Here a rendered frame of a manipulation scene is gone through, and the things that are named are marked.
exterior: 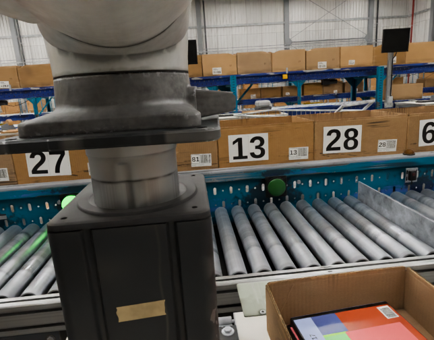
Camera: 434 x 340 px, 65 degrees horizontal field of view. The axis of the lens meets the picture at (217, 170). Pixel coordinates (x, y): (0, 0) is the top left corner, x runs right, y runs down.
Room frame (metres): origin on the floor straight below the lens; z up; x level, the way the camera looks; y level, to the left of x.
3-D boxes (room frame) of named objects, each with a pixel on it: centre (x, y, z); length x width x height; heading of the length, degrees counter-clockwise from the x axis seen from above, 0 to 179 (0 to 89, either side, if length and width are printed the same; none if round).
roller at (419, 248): (1.06, -0.54, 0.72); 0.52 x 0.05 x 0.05; 4
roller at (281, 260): (1.03, -0.15, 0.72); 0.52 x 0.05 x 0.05; 4
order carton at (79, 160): (1.44, 0.59, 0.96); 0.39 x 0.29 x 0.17; 94
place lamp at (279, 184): (1.27, -0.23, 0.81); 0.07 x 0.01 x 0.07; 94
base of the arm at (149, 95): (0.42, 0.08, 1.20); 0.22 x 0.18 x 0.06; 89
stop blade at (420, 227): (1.06, -0.57, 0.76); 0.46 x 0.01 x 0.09; 4
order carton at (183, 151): (1.46, 0.20, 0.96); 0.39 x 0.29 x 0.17; 94
